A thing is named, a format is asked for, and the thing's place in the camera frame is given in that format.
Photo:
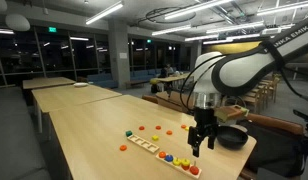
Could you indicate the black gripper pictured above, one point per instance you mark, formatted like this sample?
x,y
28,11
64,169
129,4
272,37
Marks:
x,y
205,118

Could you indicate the orange round disc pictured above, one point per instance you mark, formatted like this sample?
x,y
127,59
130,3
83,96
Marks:
x,y
183,126
123,147
169,132
141,128
162,154
158,127

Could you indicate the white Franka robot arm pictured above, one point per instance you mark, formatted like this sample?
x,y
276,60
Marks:
x,y
247,70

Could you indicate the wooden peg board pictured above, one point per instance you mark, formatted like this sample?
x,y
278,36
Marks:
x,y
180,169

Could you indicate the wooden slotted board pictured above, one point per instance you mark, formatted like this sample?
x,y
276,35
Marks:
x,y
143,143

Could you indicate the small yellow block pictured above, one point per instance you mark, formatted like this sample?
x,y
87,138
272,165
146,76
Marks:
x,y
187,128

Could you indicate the yellow round disc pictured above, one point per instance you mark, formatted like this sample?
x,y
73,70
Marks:
x,y
185,162
176,162

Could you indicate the black bowl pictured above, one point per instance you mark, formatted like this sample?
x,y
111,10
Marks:
x,y
232,138

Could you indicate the red round disc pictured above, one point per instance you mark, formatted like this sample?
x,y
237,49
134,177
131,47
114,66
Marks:
x,y
185,168
194,170

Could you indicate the blue round disc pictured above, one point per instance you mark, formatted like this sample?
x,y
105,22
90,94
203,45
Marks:
x,y
169,158

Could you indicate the yellow cube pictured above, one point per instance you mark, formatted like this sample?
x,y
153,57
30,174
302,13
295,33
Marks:
x,y
155,137

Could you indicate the tan chair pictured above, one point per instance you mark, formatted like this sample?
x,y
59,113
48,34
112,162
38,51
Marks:
x,y
174,100

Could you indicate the brown leather chair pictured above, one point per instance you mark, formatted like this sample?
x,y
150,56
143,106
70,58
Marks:
x,y
150,98
277,122

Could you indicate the wooden chair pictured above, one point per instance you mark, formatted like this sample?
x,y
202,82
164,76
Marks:
x,y
272,87
259,98

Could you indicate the wooden table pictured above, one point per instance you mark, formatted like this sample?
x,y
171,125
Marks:
x,y
170,79
47,82
70,96

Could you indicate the black fabric bag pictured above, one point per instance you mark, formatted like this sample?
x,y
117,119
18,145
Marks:
x,y
274,150

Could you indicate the green cube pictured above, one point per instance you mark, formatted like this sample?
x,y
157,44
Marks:
x,y
128,133

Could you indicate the yellow stool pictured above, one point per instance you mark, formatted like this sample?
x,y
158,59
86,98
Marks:
x,y
154,81

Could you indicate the seated person dark clothes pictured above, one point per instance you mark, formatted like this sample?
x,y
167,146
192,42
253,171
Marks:
x,y
163,72

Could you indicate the seated person light clothes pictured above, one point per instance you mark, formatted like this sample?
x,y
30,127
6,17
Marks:
x,y
169,69

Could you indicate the blue sofa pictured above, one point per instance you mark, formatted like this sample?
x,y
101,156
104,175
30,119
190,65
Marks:
x,y
100,80
142,75

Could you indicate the low wooden bench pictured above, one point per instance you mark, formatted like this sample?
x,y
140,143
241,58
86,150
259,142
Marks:
x,y
135,81

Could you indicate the green exit sign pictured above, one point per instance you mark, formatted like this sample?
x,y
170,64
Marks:
x,y
52,29
148,41

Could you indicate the concrete pillar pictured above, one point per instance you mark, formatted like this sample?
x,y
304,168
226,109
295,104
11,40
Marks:
x,y
119,56

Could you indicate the white plate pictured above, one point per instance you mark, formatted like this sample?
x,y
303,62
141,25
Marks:
x,y
80,84

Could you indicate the wrist camera on wooden mount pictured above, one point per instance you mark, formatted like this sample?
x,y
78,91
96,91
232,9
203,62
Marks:
x,y
229,112

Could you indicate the black camera on stand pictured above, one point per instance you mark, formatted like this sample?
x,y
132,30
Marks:
x,y
302,115

